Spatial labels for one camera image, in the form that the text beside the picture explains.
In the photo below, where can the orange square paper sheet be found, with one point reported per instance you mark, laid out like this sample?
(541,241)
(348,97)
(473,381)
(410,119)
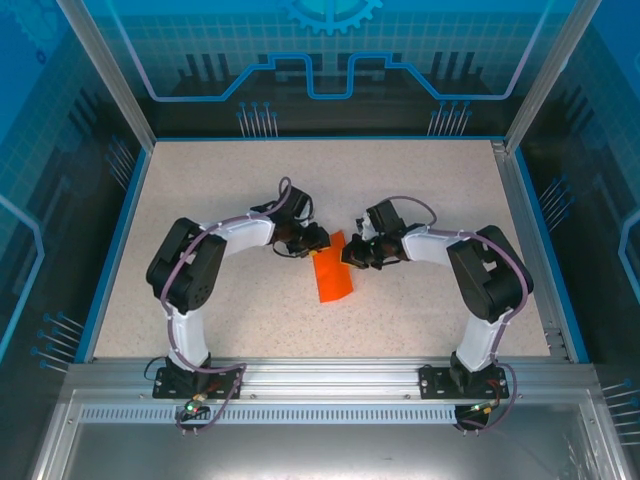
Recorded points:
(332,280)

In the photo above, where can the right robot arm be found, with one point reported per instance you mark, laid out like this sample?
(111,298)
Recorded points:
(485,280)

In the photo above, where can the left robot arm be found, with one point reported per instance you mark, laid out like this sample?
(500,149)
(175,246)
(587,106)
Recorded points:
(185,270)

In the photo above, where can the sheet metal tray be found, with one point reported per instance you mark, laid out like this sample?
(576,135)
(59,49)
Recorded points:
(320,450)

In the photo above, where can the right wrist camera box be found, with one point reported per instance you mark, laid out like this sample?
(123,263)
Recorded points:
(366,229)

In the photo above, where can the aluminium mounting rail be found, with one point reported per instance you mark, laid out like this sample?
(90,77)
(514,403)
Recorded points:
(325,380)

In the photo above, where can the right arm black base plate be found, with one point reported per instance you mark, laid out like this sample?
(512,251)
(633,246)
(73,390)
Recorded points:
(432,382)

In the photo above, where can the aluminium side rail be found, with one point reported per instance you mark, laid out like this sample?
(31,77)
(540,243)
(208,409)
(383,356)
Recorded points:
(526,240)

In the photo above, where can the blue table border frame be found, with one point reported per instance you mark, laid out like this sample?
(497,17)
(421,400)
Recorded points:
(125,220)

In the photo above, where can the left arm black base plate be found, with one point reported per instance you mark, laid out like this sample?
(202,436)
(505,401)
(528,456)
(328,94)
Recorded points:
(167,386)

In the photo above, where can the blue printed enclosure panel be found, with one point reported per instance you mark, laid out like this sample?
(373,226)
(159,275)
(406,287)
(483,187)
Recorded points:
(200,40)
(40,200)
(600,200)

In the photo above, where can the aluminium frame post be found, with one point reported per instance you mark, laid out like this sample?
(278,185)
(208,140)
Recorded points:
(111,75)
(547,75)

